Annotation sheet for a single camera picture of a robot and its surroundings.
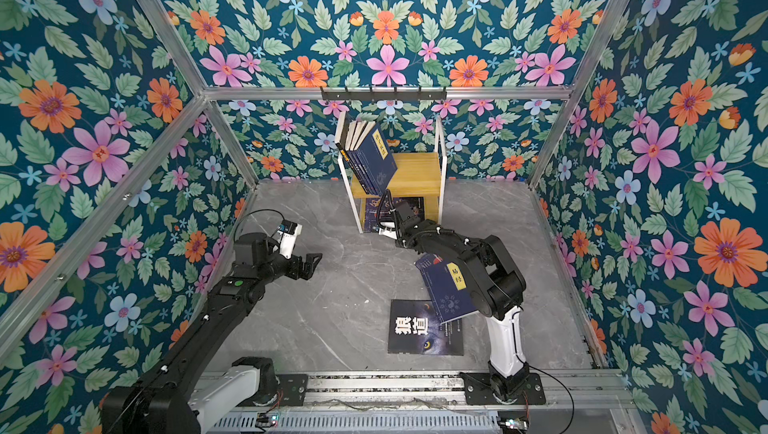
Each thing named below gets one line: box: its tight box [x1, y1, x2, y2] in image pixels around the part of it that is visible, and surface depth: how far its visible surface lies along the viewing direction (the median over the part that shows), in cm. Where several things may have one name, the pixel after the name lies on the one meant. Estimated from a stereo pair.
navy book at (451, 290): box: [424, 261, 478, 324], surface depth 90 cm
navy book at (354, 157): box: [344, 120, 374, 195], surface depth 82 cm
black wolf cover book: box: [388, 299, 464, 356], surface depth 84 cm
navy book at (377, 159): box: [357, 122, 398, 196], surface depth 86 cm
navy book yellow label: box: [342, 120, 364, 192], surface depth 82 cm
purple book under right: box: [415, 253, 446, 271], surface depth 97 cm
